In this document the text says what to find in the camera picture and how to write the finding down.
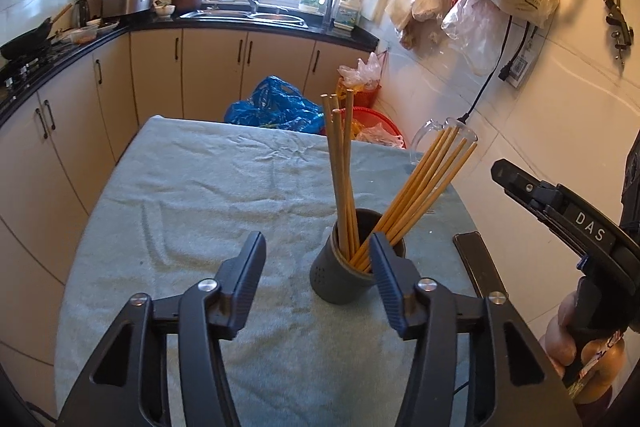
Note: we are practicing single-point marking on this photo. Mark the blue plastic bag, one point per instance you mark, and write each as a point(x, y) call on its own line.
point(275, 107)

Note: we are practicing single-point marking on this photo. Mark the green-label dish soap bottle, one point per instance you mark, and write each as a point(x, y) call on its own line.
point(310, 2)

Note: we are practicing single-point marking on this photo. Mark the person's right hand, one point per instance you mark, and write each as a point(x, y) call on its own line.
point(560, 332)

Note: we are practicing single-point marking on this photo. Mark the clear glass mug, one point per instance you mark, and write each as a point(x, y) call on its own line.
point(416, 138)

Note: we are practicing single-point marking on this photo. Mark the black frying pan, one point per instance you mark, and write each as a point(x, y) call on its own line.
point(27, 39)

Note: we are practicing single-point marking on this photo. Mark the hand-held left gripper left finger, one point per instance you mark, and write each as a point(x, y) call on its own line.
point(247, 279)

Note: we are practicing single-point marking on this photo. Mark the small white bowl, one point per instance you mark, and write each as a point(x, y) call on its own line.
point(164, 10)

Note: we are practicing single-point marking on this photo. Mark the black kitchen countertop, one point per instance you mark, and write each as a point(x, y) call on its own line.
point(345, 36)

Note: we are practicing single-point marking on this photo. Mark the bunch of wooden chopsticks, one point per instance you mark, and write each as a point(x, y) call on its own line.
point(342, 187)

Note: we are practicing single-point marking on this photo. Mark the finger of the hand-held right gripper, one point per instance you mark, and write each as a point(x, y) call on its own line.
point(542, 217)
point(515, 179)

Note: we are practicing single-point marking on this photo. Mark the dark perforated utensil holder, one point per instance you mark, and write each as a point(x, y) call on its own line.
point(335, 282)

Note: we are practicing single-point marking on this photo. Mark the beige kitchen base cabinets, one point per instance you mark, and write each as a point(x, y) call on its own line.
point(210, 72)

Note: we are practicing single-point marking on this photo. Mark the grey-green table cloth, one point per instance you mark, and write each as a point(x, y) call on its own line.
point(200, 207)

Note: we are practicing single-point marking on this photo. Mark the brown cooking pot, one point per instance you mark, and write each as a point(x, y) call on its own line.
point(186, 1)

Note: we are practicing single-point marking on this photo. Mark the clear plastic bag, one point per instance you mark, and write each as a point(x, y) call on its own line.
point(472, 32)

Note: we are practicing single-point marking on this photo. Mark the clear bag with brown contents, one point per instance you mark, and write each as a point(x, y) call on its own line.
point(417, 12)

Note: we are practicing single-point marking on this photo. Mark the black gas stove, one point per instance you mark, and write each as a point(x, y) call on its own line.
point(30, 67)

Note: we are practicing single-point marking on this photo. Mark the dark electric kettle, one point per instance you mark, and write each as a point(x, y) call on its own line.
point(83, 13)

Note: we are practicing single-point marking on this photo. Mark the steel kitchen sink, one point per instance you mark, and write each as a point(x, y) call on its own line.
point(240, 18)

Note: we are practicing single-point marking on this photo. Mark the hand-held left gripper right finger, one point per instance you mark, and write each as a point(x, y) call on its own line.
point(387, 287)

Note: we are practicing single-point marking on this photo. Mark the clear bag with orange contents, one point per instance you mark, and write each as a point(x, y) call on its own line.
point(360, 77)

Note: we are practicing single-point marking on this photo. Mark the dark flat bar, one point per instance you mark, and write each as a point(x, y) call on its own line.
point(475, 262)

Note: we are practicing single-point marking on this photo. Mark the red floor basin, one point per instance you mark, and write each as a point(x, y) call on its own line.
point(385, 122)

